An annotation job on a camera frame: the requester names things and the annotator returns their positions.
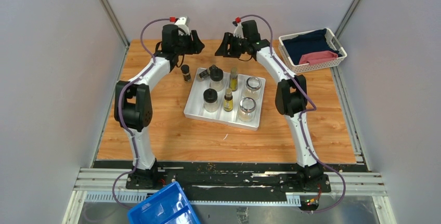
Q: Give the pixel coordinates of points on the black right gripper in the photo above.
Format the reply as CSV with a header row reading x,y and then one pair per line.
x,y
224,51

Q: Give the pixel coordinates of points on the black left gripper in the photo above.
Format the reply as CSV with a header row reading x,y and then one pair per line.
x,y
196,47

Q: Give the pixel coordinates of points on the small dark spice jar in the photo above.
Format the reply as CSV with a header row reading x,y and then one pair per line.
x,y
203,75
186,73

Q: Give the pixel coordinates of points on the black lid bead jar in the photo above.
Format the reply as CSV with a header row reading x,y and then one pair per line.
x,y
210,97
216,78

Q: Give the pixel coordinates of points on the yellow label sauce bottle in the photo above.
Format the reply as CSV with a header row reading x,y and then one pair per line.
x,y
228,100
233,79

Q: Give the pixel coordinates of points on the glass jar with grains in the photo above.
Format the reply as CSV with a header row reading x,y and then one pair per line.
x,y
252,88

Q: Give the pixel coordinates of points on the glass jar front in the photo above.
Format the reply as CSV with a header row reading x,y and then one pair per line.
x,y
247,108

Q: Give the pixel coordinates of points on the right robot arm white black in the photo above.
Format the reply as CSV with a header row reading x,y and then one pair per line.
x,y
290,101

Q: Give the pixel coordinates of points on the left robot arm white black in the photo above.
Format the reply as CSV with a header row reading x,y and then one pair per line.
x,y
133,106

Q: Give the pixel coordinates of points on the white divided organizer tray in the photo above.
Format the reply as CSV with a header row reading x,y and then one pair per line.
x,y
194,108

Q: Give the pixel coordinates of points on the navy blue cloth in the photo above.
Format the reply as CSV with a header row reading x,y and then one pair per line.
x,y
306,43

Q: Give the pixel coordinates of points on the pink cloth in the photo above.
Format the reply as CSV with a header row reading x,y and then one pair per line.
x,y
318,57

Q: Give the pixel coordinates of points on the white plastic basket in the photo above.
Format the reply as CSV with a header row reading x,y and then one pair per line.
x,y
332,40

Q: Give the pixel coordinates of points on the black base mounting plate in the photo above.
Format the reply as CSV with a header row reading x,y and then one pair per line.
x,y
223,181

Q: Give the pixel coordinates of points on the blue plastic bin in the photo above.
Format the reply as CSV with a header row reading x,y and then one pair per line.
x,y
168,205

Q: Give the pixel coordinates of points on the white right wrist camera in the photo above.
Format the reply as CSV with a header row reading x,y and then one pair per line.
x,y
238,32

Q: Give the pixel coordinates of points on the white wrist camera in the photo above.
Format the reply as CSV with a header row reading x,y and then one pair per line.
x,y
238,32
182,24

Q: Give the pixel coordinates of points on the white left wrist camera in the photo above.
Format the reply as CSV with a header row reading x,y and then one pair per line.
x,y
182,24

